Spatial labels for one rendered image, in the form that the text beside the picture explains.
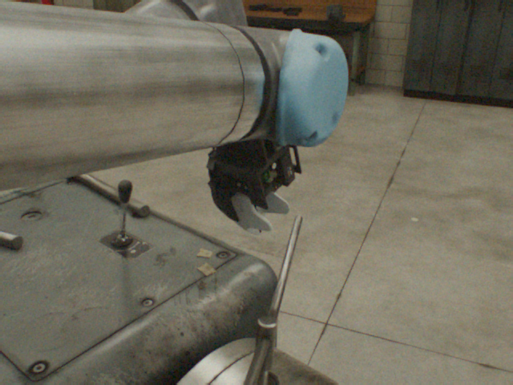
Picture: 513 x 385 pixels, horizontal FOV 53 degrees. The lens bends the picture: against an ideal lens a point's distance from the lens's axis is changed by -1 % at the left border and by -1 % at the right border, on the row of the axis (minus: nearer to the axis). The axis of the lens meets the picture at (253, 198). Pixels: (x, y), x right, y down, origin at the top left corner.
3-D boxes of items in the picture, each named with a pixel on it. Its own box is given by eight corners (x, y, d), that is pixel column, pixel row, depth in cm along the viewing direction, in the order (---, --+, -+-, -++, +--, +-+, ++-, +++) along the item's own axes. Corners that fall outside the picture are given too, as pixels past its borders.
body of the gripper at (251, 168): (266, 216, 58) (242, 127, 50) (211, 194, 63) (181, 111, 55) (304, 175, 62) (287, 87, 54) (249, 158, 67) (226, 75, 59)
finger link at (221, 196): (231, 229, 64) (212, 176, 58) (222, 225, 65) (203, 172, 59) (254, 205, 66) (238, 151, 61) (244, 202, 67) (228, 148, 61)
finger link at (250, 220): (272, 260, 65) (258, 207, 59) (237, 244, 69) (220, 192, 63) (287, 244, 67) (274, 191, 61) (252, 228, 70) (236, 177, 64)
